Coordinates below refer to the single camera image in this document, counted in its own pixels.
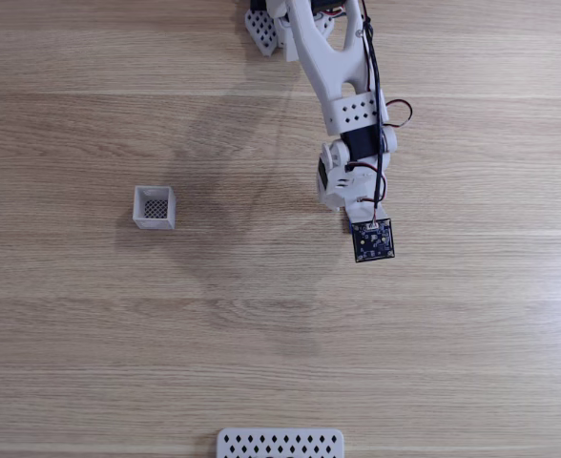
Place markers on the white perforated plate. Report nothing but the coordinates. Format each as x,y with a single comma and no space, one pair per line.
280,443

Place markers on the dark blue camera circuit board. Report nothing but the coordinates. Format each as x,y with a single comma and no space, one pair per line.
373,241

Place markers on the small white lattice crate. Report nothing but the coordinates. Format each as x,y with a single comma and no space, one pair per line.
154,208

